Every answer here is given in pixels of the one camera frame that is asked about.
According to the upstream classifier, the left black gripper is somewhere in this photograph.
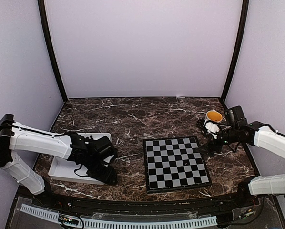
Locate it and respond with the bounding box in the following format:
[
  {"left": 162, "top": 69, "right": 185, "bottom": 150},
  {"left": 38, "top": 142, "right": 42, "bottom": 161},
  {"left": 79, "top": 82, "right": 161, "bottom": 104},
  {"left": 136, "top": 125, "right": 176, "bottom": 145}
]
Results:
[{"left": 84, "top": 155, "right": 118, "bottom": 186}]

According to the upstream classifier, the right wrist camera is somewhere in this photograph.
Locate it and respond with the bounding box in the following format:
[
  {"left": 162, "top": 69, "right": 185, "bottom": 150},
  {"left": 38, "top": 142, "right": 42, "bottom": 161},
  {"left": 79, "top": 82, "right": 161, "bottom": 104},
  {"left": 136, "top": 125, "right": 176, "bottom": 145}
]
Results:
[{"left": 224, "top": 105, "right": 248, "bottom": 127}]

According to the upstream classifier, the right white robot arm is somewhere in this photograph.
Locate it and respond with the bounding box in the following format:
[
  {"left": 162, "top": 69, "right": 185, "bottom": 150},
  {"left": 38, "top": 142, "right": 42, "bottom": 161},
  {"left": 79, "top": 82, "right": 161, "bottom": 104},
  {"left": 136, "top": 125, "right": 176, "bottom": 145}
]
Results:
[{"left": 197, "top": 120, "right": 285, "bottom": 207}]

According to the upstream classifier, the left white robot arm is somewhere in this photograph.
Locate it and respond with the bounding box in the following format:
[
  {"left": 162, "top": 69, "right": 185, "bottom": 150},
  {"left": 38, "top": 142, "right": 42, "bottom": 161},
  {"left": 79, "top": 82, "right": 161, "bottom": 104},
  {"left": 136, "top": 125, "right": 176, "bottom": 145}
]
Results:
[{"left": 0, "top": 114, "right": 117, "bottom": 208}]

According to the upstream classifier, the black and grey chessboard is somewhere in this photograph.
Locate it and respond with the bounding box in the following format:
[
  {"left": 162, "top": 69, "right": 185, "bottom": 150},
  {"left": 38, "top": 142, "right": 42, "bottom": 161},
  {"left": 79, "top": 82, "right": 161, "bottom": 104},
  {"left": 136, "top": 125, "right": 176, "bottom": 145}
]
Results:
[{"left": 143, "top": 136, "right": 212, "bottom": 194}]

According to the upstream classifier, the white mug orange inside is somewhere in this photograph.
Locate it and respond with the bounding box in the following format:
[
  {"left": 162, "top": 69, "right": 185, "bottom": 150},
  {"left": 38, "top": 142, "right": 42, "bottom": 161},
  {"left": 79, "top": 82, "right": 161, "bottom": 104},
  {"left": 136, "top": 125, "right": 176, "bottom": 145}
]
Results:
[{"left": 203, "top": 110, "right": 223, "bottom": 127}]

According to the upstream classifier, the right black frame post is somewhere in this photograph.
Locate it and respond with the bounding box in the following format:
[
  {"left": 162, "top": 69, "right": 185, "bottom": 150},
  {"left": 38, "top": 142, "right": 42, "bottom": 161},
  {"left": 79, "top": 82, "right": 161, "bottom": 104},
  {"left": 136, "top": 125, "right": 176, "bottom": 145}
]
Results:
[{"left": 220, "top": 0, "right": 250, "bottom": 103}]

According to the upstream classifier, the white plastic compartment tray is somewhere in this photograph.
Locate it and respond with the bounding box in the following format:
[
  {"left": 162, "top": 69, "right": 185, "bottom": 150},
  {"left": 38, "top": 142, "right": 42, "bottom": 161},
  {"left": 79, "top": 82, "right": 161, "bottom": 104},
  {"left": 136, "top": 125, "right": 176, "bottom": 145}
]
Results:
[{"left": 48, "top": 133, "right": 112, "bottom": 185}]

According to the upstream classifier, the black front rail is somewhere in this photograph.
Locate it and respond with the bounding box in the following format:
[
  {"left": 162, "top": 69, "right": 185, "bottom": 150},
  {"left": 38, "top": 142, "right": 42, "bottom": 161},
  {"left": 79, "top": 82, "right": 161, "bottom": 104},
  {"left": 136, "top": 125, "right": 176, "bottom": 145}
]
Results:
[{"left": 33, "top": 193, "right": 259, "bottom": 215}]

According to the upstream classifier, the black frame post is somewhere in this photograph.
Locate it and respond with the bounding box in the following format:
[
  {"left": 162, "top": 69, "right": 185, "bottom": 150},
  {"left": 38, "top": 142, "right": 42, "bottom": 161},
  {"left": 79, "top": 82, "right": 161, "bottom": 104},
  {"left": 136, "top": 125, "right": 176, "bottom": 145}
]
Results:
[
  {"left": 220, "top": 0, "right": 250, "bottom": 103},
  {"left": 37, "top": 0, "right": 68, "bottom": 103}
]

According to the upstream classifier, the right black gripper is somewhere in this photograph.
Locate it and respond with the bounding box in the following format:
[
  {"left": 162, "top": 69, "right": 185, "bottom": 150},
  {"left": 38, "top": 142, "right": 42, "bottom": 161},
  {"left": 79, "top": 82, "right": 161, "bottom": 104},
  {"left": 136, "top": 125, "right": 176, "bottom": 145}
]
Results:
[{"left": 196, "top": 126, "right": 238, "bottom": 157}]

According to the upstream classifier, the white slotted cable duct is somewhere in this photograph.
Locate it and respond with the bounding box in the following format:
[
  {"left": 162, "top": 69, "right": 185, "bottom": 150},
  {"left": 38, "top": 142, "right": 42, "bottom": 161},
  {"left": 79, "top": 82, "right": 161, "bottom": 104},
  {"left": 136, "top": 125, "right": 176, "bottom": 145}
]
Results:
[{"left": 20, "top": 204, "right": 218, "bottom": 229}]

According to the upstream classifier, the left black frame post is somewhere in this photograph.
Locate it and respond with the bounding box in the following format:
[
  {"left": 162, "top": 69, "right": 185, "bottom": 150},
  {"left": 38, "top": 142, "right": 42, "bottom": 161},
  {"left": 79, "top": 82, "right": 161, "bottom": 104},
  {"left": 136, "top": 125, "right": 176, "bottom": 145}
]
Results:
[{"left": 37, "top": 0, "right": 68, "bottom": 103}]

